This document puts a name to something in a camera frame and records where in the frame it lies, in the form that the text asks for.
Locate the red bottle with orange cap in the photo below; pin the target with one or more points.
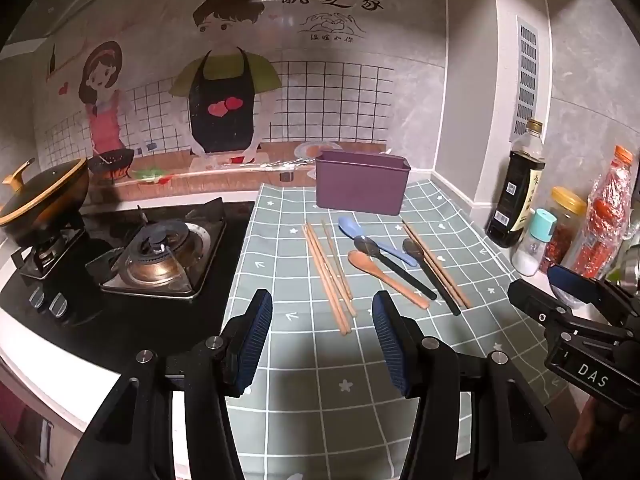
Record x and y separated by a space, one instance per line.
607 210

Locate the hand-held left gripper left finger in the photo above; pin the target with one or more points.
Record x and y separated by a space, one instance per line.
255 340

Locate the blue spoon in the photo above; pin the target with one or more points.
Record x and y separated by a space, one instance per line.
350 226

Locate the purple plastic utensil container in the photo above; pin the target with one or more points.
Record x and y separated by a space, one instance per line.
360 185

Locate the wall vent grille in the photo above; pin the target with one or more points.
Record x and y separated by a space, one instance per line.
525 80

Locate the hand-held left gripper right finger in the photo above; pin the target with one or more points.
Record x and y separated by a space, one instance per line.
392 345

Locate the brown wooden spoon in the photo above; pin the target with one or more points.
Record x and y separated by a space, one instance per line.
360 261

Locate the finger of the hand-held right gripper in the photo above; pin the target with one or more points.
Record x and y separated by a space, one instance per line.
575 284
537 310

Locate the black pot with lid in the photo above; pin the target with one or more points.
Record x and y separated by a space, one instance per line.
45 195

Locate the black gas stove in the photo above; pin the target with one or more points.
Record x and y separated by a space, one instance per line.
110 330

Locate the green checked table mat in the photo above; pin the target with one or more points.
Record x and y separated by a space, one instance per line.
310 385

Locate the dark soy sauce bottle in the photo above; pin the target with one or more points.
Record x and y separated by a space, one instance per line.
515 190

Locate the glass jar with yellow lid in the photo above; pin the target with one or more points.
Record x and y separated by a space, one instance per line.
567 220

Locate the salt shaker with teal cap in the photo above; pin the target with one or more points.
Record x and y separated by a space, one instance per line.
532 255

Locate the stove knob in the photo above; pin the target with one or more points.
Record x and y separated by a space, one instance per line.
58 305
36 299

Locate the cartoon wall poster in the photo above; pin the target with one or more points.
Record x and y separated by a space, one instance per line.
225 85

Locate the cabinet door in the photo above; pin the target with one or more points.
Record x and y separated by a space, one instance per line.
20 425

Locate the metal gas burner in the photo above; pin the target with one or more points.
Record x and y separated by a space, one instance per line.
160 255

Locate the wooden chopstick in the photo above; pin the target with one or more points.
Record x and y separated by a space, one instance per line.
331 280
336 260
324 280
345 285
435 265
441 265

